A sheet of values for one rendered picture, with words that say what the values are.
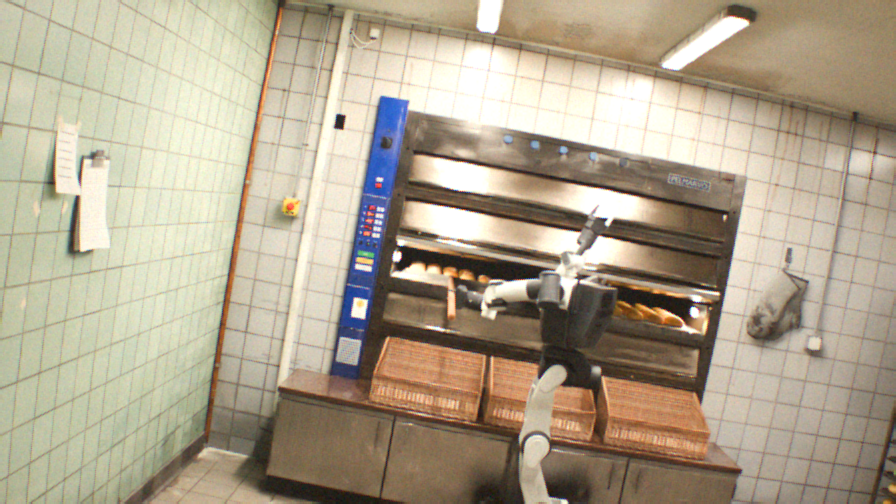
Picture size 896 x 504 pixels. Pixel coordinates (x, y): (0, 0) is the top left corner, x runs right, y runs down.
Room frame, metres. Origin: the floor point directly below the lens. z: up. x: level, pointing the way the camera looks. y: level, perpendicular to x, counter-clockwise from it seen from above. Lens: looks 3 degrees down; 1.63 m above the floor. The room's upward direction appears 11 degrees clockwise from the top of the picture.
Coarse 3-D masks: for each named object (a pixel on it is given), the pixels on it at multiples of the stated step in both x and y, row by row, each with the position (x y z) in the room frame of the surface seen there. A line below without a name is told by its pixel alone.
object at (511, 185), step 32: (416, 160) 4.95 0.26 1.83; (448, 160) 4.97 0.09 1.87; (480, 192) 4.89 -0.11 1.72; (512, 192) 4.92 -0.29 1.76; (544, 192) 4.93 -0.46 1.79; (576, 192) 4.94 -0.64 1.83; (608, 192) 4.95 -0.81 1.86; (640, 224) 4.88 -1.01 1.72; (672, 224) 4.91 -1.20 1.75; (704, 224) 4.92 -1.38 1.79
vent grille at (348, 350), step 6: (342, 342) 4.91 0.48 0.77; (348, 342) 4.91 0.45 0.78; (354, 342) 4.91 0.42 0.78; (360, 342) 4.91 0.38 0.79; (342, 348) 4.91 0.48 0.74; (348, 348) 4.91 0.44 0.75; (354, 348) 4.91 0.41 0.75; (342, 354) 4.91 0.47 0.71; (348, 354) 4.91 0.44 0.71; (354, 354) 4.91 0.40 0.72; (336, 360) 4.91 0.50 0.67; (342, 360) 4.91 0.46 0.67; (348, 360) 4.91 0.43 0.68; (354, 360) 4.91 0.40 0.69
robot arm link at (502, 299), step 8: (496, 280) 4.05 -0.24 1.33; (496, 288) 3.99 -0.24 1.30; (504, 288) 3.96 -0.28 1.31; (512, 288) 3.94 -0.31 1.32; (520, 288) 3.92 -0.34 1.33; (496, 296) 3.98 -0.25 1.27; (504, 296) 3.96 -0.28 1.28; (512, 296) 3.94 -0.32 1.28; (520, 296) 3.93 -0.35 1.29; (496, 304) 3.99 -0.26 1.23; (504, 304) 3.98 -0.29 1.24
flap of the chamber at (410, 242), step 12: (396, 240) 4.83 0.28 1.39; (408, 240) 4.79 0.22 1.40; (420, 240) 4.79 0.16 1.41; (444, 252) 4.94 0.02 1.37; (456, 252) 4.85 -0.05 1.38; (468, 252) 4.78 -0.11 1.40; (480, 252) 4.79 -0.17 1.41; (504, 264) 4.97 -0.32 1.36; (516, 264) 4.87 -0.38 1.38; (528, 264) 4.78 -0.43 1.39; (540, 264) 4.78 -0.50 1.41; (552, 264) 4.78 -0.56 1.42; (576, 276) 4.90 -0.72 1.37; (588, 276) 4.81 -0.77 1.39; (600, 276) 4.78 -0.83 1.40; (612, 276) 4.78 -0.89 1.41; (636, 288) 4.92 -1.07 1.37; (648, 288) 4.83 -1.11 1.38; (660, 288) 4.77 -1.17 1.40; (672, 288) 4.78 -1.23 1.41; (696, 300) 4.95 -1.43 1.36; (708, 300) 4.85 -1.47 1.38
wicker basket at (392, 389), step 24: (384, 360) 4.85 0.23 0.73; (408, 360) 4.87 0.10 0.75; (432, 360) 4.88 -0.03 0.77; (456, 360) 4.88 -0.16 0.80; (480, 360) 4.89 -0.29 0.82; (384, 384) 4.45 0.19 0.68; (408, 384) 4.44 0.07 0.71; (432, 384) 4.43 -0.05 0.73; (456, 384) 4.85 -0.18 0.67; (480, 384) 4.53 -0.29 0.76; (408, 408) 4.44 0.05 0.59; (432, 408) 4.44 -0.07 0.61; (456, 408) 4.62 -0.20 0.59
